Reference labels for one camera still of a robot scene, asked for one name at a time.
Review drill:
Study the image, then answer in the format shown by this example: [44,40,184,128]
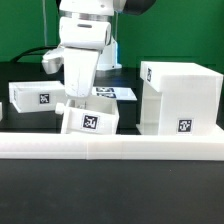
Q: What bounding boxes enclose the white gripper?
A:
[59,17,111,98]

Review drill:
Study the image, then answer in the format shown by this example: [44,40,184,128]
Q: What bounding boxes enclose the white front drawer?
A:
[55,95,119,135]

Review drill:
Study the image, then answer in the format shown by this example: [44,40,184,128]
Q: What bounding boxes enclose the white drawer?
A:
[9,81,67,113]
[55,95,119,135]

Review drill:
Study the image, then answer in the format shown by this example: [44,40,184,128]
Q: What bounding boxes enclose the white drawer cabinet box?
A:
[137,61,223,136]

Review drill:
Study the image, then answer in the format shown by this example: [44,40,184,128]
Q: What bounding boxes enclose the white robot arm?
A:
[59,0,156,98]

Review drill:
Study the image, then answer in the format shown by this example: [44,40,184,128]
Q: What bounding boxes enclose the white rear drawer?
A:
[9,81,67,113]

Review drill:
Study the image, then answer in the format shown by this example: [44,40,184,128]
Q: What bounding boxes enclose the marker tag sheet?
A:
[92,87,137,101]

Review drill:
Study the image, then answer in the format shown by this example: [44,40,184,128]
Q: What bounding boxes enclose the white L-shaped fence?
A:
[0,127,224,161]

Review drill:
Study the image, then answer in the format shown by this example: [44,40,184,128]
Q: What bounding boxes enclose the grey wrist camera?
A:
[42,47,64,74]

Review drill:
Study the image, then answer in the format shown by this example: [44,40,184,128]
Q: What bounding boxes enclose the black cable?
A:
[9,45,59,64]

